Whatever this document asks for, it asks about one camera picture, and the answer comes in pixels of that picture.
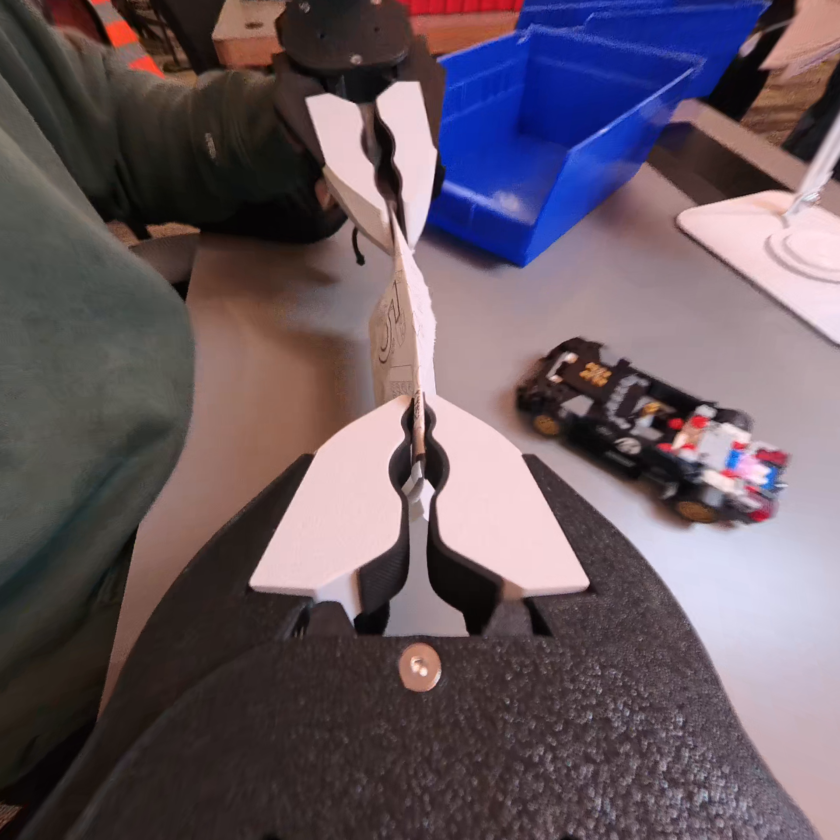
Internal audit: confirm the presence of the person's green sweater torso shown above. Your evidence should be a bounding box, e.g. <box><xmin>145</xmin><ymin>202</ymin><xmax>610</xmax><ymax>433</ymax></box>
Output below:
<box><xmin>0</xmin><ymin>125</ymin><xmax>198</xmax><ymax>791</ymax></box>

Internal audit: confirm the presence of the blue plastic bin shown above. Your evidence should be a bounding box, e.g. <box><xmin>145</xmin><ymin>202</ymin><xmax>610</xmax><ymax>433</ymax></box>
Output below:
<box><xmin>517</xmin><ymin>0</ymin><xmax>765</xmax><ymax>34</ymax></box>
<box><xmin>425</xmin><ymin>25</ymin><xmax>708</xmax><ymax>269</ymax></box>
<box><xmin>581</xmin><ymin>7</ymin><xmax>770</xmax><ymax>101</ymax></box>

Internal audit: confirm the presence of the white paper bag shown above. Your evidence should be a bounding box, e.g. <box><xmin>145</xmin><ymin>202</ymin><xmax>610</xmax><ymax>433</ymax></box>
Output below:
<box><xmin>366</xmin><ymin>210</ymin><xmax>439</xmax><ymax>522</ymax></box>

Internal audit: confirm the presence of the wooden workbench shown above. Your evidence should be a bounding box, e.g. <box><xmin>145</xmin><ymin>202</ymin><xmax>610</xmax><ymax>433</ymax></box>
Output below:
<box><xmin>213</xmin><ymin>0</ymin><xmax>526</xmax><ymax>68</ymax></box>

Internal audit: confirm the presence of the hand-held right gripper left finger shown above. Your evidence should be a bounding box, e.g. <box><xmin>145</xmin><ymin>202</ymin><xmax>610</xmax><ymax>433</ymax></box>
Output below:
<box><xmin>249</xmin><ymin>395</ymin><xmax>419</xmax><ymax>634</ymax></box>

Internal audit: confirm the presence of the person's left forearm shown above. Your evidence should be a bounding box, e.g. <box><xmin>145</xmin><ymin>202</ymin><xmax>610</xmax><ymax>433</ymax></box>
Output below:
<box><xmin>0</xmin><ymin>0</ymin><xmax>352</xmax><ymax>245</ymax></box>

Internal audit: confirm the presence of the white monitor stand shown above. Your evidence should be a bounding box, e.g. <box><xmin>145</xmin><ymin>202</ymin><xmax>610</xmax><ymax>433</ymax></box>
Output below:
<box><xmin>676</xmin><ymin>108</ymin><xmax>840</xmax><ymax>347</ymax></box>

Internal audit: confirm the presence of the black lego car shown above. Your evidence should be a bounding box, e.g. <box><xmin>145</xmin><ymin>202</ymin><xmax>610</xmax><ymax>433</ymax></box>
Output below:
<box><xmin>516</xmin><ymin>338</ymin><xmax>790</xmax><ymax>526</ymax></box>

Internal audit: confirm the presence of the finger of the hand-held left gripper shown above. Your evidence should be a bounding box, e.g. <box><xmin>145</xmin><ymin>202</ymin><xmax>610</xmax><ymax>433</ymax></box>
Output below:
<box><xmin>375</xmin><ymin>82</ymin><xmax>441</xmax><ymax>249</ymax></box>
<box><xmin>305</xmin><ymin>92</ymin><xmax>398</xmax><ymax>257</ymax></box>

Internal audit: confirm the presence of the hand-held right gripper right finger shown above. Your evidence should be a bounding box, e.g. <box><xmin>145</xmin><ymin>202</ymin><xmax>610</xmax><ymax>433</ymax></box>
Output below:
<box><xmin>419</xmin><ymin>394</ymin><xmax>589</xmax><ymax>635</ymax></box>

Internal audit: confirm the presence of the red plastic bin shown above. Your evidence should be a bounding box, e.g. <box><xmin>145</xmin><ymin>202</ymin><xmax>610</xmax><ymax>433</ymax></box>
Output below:
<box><xmin>397</xmin><ymin>0</ymin><xmax>526</xmax><ymax>17</ymax></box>

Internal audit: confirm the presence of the orange traffic cone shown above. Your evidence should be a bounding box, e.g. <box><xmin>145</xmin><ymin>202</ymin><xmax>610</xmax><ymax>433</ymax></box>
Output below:
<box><xmin>88</xmin><ymin>0</ymin><xmax>165</xmax><ymax>80</ymax></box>

